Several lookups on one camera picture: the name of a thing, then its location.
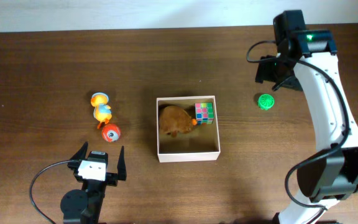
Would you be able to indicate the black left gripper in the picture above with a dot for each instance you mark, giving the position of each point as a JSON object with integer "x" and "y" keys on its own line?
{"x": 112, "y": 179}

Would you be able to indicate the pink cardboard box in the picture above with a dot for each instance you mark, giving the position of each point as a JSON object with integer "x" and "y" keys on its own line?
{"x": 202, "y": 144}

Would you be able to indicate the green ridged ball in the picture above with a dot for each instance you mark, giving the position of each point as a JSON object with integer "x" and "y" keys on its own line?
{"x": 265, "y": 101}

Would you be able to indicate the colourful puzzle cube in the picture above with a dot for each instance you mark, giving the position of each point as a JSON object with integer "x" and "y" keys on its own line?
{"x": 204, "y": 113}

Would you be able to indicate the orange duck toy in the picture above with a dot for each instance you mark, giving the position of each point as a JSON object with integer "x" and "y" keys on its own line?
{"x": 102, "y": 111}

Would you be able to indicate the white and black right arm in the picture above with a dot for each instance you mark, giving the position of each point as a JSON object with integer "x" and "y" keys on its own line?
{"x": 306, "y": 61}

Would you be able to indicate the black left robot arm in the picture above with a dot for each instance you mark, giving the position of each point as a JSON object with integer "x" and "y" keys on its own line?
{"x": 84, "y": 205}

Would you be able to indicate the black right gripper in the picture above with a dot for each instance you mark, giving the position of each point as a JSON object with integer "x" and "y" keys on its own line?
{"x": 263, "y": 72}

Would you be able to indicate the brown plush toy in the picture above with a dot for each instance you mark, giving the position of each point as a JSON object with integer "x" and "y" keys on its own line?
{"x": 174, "y": 120}

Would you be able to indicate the red and grey ball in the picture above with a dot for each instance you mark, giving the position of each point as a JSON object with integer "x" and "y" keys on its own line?
{"x": 111, "y": 133}

